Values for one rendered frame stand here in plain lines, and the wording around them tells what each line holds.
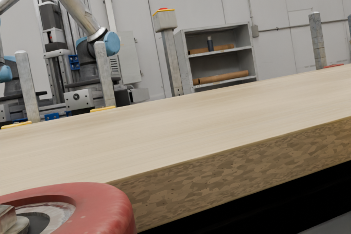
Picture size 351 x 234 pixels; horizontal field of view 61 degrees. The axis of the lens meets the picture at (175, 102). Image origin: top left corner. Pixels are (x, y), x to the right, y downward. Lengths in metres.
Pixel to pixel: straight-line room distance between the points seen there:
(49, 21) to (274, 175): 1.80
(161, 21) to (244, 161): 1.00
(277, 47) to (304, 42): 0.48
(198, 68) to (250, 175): 3.81
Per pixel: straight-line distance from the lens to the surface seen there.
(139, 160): 0.17
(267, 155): 0.17
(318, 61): 1.57
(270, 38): 4.53
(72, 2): 1.52
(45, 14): 1.94
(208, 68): 4.02
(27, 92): 1.07
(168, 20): 1.15
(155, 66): 3.82
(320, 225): 0.30
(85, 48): 1.64
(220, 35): 4.15
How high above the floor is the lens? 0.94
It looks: 3 degrees down
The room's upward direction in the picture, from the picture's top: 10 degrees counter-clockwise
